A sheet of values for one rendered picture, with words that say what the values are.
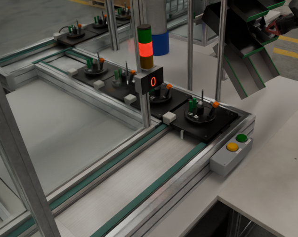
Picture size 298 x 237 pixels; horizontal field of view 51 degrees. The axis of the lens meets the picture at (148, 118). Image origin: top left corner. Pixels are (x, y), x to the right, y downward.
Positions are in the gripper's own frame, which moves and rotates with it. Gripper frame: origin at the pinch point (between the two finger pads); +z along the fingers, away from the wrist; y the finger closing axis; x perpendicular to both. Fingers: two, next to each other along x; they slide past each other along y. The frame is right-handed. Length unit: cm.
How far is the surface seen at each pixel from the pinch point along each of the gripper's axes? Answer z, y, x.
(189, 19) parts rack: 19.9, 25.6, -17.3
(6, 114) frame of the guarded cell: -36, 122, -20
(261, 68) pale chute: 10.6, 0.1, 18.6
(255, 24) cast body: 5.8, 0.9, -3.3
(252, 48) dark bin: 1.9, 13.3, 4.3
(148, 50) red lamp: 6, 63, -15
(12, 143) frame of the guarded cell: -34, 123, -15
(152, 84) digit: 11, 63, -2
